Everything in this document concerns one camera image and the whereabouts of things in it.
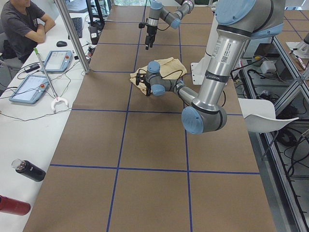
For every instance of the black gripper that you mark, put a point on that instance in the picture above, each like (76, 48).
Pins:
(152, 30)
(147, 89)

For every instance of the cream long-sleeve California shirt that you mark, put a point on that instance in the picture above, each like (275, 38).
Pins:
(170, 68)

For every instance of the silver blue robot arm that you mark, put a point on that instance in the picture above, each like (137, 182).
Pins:
(238, 22)
(158, 11)

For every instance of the black keyboard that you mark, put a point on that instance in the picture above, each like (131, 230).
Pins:
(78, 24)

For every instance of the black computer mouse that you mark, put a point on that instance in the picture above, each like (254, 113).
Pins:
(61, 44)

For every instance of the upper teach pendant tablet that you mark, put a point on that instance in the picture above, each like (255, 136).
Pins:
(57, 61)

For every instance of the teach pendant tablet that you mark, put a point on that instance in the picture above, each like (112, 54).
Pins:
(31, 89)
(57, 61)

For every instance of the reacher grabber stick tool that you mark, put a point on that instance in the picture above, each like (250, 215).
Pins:
(57, 99)

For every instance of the white plastic chair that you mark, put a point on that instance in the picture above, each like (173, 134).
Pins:
(260, 116)

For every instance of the black power adapter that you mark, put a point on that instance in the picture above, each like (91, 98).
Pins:
(31, 67)

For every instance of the lower teach pendant tablet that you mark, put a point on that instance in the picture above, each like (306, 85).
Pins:
(31, 89)

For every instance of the seated person in grey shirt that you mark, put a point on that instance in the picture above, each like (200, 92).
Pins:
(25, 25)

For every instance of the black water bottle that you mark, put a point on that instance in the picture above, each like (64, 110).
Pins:
(29, 170)

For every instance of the red water bottle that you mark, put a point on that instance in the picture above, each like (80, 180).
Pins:
(13, 206)

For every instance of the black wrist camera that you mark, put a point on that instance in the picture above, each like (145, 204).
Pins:
(140, 78)
(142, 25)

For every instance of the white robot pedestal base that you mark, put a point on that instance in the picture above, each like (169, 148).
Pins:
(197, 72)

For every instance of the white pedestal column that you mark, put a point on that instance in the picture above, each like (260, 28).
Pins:
(213, 36)

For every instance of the aluminium frame post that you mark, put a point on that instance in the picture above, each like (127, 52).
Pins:
(64, 13)

